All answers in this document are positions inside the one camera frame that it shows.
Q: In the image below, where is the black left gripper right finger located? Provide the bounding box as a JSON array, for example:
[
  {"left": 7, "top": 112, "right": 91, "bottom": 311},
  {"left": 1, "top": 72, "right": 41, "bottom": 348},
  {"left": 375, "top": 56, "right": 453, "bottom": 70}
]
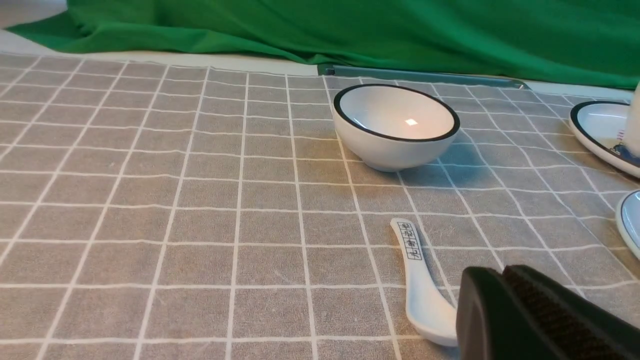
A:
[{"left": 502, "top": 265, "right": 639, "bottom": 360}]

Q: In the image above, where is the white cup black rim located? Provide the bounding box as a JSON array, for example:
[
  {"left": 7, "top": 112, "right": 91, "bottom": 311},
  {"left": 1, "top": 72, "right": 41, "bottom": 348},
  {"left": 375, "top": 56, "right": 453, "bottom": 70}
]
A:
[{"left": 622, "top": 82, "right": 640, "bottom": 158}]

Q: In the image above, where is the white plate black rim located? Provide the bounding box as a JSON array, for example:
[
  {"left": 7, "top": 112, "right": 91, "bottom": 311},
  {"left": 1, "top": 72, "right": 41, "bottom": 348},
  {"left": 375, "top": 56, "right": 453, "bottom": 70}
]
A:
[{"left": 569, "top": 101, "right": 640, "bottom": 178}]

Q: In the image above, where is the green backdrop cloth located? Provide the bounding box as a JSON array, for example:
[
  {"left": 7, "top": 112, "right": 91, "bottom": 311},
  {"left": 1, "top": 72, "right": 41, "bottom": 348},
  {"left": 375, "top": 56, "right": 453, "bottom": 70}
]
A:
[{"left": 8, "top": 0, "right": 640, "bottom": 89}]

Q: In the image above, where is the white bowl black rim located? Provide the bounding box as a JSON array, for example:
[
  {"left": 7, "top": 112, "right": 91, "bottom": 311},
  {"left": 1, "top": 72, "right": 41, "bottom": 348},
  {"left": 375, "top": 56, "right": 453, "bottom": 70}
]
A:
[{"left": 333, "top": 83, "right": 461, "bottom": 173}]

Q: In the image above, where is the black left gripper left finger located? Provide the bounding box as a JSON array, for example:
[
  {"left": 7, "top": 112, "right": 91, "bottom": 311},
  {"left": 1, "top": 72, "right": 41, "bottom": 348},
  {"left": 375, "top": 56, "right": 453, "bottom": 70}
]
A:
[{"left": 455, "top": 266, "right": 566, "bottom": 360}]

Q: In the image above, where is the large light blue plate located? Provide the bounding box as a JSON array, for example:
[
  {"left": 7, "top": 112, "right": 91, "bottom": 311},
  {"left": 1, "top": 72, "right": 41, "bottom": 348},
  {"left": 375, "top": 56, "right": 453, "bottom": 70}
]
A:
[{"left": 615, "top": 189, "right": 640, "bottom": 260}]

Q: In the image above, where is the white spoon with characters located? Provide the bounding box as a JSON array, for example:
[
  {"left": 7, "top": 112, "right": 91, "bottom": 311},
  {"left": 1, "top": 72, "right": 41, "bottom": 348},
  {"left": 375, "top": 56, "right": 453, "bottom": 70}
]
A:
[{"left": 390, "top": 218, "right": 458, "bottom": 347}]

